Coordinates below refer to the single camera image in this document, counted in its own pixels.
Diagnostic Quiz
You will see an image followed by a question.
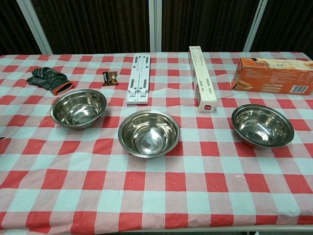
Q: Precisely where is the long white cardboard box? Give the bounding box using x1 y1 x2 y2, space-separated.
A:
187 46 218 113

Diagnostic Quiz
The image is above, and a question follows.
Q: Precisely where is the red white checked tablecloth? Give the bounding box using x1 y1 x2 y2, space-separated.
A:
0 51 313 235

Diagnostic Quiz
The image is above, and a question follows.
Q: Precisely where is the white folding laptop stand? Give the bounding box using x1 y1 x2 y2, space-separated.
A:
126 54 152 106

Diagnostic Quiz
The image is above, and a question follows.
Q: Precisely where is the grey striped work glove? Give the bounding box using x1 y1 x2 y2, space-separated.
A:
26 67 74 96

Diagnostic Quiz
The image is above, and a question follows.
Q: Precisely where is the steel bowl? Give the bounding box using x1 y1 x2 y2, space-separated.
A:
117 109 181 159
231 104 295 149
49 88 108 130

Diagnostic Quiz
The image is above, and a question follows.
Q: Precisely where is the brown candy wrapper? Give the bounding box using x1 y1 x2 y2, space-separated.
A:
101 71 119 87

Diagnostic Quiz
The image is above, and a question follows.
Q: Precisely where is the orange cardboard carton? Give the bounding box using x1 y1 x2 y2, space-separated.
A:
231 57 313 95

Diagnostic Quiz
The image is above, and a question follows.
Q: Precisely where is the white frame post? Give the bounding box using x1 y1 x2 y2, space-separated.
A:
16 0 53 55
243 0 268 52
148 0 163 52

